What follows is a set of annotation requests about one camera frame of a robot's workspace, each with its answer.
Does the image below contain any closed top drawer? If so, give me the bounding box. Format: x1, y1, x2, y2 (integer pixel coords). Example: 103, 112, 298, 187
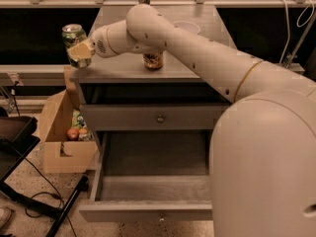
80, 104, 228, 131

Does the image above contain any orange fruit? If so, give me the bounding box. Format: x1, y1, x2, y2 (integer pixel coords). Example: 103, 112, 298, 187
79, 127, 88, 134

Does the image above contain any black tray cart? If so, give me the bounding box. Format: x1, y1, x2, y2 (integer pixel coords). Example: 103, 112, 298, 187
0, 108, 40, 182

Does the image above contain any cardboard box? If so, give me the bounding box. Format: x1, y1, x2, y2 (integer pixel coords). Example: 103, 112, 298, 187
39, 65, 99, 173

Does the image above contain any open middle drawer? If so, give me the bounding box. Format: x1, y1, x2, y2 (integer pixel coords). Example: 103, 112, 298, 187
79, 130, 212, 222

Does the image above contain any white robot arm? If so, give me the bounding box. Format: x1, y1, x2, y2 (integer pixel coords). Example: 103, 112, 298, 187
68, 4, 316, 237

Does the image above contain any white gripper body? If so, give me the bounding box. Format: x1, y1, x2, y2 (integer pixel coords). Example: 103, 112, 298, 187
90, 26, 114, 58

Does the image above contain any green snack bag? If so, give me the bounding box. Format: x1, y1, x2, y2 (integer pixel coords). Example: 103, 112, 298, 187
71, 110, 86, 129

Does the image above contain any gold orange soda can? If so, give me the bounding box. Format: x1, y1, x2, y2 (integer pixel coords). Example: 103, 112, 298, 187
143, 52, 163, 70

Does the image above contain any black floor cable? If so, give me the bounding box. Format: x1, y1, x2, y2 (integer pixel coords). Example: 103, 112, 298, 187
19, 155, 78, 237

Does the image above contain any green soda can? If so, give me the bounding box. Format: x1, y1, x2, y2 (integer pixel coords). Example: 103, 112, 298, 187
62, 24, 91, 68

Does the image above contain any white ceramic bowl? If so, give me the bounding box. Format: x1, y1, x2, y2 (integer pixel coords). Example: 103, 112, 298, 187
173, 21, 200, 35

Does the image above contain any grey wooden drawer cabinet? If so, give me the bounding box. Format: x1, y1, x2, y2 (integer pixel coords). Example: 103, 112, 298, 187
69, 4, 238, 223

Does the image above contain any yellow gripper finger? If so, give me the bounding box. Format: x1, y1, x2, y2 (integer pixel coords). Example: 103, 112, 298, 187
67, 39, 95, 59

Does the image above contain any black stand base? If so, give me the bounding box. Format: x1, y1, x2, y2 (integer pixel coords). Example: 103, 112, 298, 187
0, 175, 90, 237

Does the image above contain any red apple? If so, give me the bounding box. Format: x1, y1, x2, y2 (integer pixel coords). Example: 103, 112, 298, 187
66, 127, 79, 141

